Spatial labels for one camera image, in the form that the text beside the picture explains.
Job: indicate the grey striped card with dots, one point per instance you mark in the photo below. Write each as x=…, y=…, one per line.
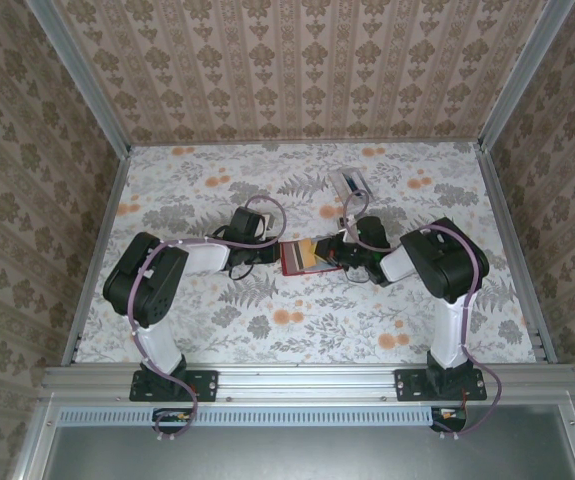
x=292, y=257

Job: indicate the red card holder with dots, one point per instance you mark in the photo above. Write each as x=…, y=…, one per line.
x=319, y=270

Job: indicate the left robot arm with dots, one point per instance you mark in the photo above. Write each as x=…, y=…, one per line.
x=142, y=285

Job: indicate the clear acrylic card box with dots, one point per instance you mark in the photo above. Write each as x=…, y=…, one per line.
x=338, y=186

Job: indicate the floral patterned table cover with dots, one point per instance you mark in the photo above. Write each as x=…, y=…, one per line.
x=317, y=325

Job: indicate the aluminium front beam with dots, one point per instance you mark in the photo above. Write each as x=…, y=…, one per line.
x=307, y=382

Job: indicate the grey metal panel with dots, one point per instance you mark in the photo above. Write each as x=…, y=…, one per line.
x=292, y=455

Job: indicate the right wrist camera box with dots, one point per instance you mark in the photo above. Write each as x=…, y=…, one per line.
x=345, y=222

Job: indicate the aluminium side rail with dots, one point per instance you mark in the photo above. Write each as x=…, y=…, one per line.
x=110, y=210
x=516, y=250

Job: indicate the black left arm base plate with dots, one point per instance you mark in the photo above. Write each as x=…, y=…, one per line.
x=207, y=385

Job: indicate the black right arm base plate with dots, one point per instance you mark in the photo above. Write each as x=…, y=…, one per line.
x=407, y=385

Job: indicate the aluminium frame post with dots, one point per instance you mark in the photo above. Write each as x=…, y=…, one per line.
x=82, y=85
x=522, y=85

